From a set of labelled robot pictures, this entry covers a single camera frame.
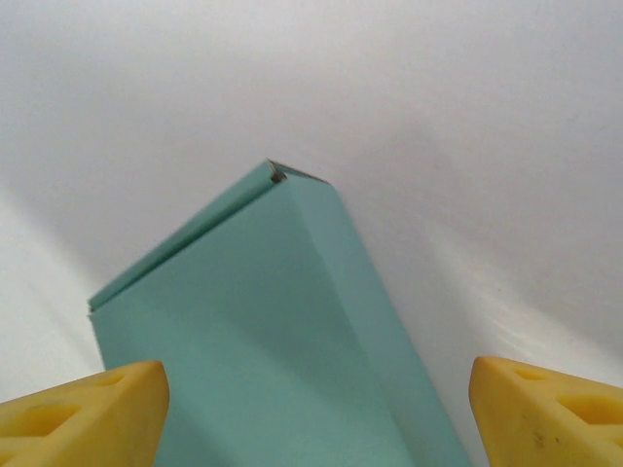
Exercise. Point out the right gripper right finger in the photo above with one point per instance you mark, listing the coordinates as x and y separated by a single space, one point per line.
550 413

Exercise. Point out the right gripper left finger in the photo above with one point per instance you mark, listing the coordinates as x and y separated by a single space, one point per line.
97 418

